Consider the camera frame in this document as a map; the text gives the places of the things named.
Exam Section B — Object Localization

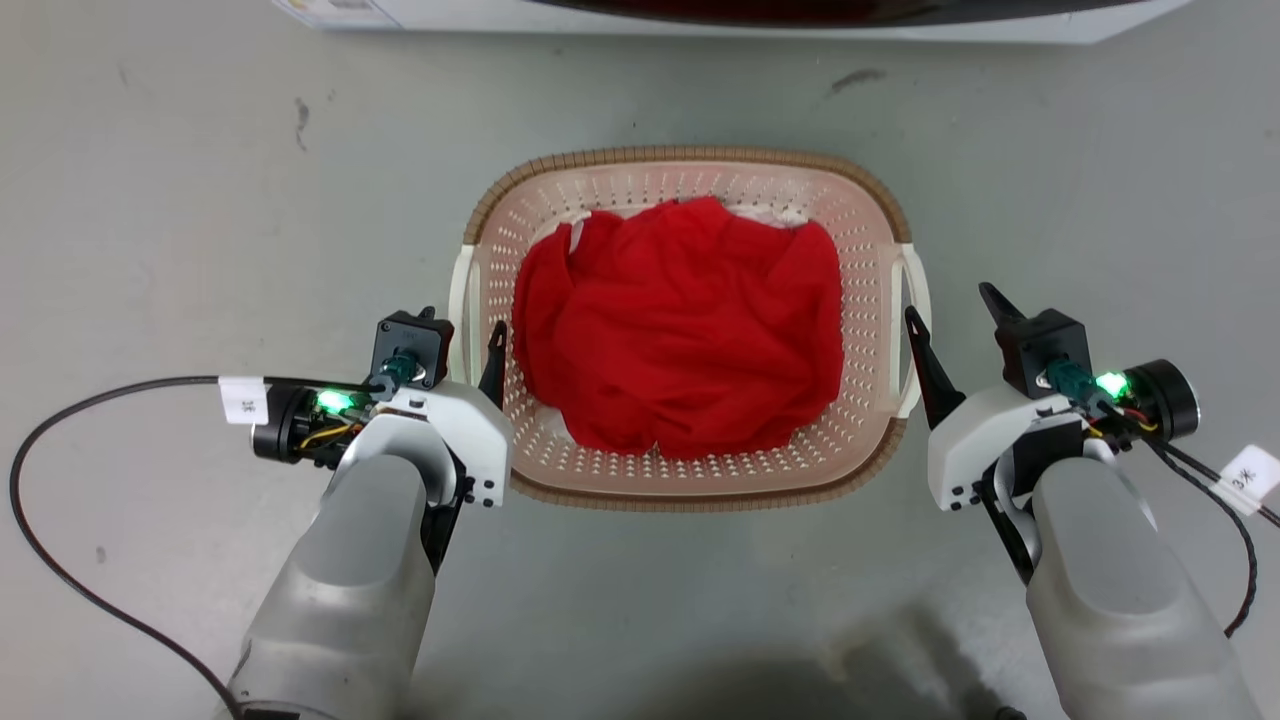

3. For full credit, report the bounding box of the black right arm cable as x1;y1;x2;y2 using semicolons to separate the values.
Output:
1140;436;1280;639

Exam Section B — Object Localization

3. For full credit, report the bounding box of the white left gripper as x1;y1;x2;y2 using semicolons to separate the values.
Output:
340;306;515;509

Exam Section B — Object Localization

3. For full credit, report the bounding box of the white washing machine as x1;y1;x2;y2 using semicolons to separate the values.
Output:
272;0;1196;46

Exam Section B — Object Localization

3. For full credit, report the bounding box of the white left cable label tag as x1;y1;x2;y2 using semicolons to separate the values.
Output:
217;375;270;426

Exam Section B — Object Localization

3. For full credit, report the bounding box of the beige perforated plastic laundry basket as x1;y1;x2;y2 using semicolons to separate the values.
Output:
447;146;933;514

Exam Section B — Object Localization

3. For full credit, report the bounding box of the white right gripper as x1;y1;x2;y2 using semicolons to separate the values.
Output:
904;282;1087;512

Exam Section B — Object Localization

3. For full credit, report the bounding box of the white garment under red cloth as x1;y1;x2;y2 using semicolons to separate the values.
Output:
566;205;807;251

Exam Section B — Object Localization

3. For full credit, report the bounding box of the white right cable label tag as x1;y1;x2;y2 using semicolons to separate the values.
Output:
1211;444;1280;517

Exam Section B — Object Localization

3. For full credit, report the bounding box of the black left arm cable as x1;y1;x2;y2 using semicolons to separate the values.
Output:
9;375;393;720

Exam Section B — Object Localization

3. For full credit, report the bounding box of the white cable label tag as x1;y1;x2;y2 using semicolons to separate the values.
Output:
1211;444;1280;517
217;375;270;426

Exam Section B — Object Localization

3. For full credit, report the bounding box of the red crumpled garment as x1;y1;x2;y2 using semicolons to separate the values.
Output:
511;196;845;462

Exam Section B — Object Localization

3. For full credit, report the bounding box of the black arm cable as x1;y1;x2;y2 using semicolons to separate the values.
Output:
1140;436;1280;639
9;375;393;720

